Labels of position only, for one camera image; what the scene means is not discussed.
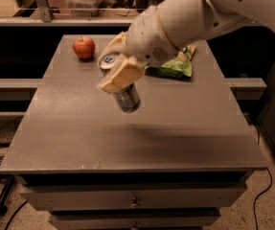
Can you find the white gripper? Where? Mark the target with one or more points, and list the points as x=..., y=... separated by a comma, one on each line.
x=147, y=36

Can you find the silver blue redbull can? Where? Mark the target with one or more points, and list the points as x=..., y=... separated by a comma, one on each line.
x=127, y=99

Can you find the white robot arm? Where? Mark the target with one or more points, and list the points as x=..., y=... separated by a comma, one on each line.
x=187, y=21

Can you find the red apple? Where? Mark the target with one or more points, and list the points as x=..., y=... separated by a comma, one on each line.
x=84, y=47

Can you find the green snack bag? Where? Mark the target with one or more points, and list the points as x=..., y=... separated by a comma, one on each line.
x=178, y=67

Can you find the clear plastic container on shelf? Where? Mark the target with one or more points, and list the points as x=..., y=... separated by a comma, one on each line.
x=84, y=7

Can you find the grey cabinet with drawers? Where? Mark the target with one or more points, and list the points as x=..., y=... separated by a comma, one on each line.
x=172, y=164

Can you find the grey metal shelf rail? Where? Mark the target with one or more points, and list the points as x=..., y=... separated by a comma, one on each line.
x=51, y=13

